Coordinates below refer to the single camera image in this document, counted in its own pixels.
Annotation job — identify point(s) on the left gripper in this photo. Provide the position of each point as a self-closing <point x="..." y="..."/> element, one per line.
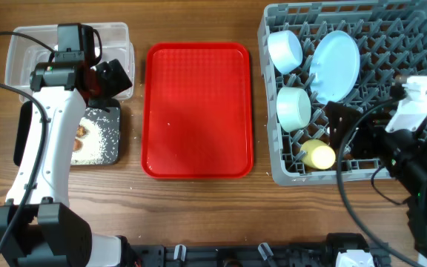
<point x="116" y="81"/>

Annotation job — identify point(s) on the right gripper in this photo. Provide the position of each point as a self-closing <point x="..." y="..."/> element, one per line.
<point x="369" y="133"/>

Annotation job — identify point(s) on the yellow plastic cup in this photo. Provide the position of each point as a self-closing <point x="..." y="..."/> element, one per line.
<point x="318" y="154"/>

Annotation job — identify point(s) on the green bowl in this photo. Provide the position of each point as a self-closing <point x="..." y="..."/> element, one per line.
<point x="293" y="109"/>

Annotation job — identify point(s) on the light blue plate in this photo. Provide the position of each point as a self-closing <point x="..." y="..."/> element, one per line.
<point x="335" y="65"/>

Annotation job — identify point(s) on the brown food scrap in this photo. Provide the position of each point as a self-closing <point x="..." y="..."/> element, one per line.
<point x="81" y="132"/>

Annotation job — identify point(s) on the white bowl with rice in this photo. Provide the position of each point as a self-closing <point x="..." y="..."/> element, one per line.
<point x="285" y="51"/>

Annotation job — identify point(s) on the orange carrot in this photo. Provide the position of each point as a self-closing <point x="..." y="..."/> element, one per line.
<point x="77" y="145"/>

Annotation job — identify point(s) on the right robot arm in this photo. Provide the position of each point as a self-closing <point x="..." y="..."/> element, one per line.
<point x="412" y="174"/>

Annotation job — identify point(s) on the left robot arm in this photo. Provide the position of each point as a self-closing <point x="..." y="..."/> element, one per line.
<point x="37" y="226"/>

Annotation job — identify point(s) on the black waste tray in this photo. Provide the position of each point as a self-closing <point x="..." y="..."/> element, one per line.
<point x="24" y="127"/>

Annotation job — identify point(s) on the grey dishwasher rack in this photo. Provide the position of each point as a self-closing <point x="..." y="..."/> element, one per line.
<point x="392" y="40"/>

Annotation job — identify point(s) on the spilled white rice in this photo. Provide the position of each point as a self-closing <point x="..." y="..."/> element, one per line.
<point x="101" y="144"/>

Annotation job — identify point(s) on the red serving tray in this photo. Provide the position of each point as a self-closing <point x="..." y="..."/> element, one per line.
<point x="197" y="119"/>

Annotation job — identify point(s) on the clear plastic bin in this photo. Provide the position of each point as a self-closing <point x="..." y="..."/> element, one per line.
<point x="23" y="54"/>

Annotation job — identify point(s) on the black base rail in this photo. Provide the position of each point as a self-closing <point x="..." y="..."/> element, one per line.
<point x="292" y="255"/>

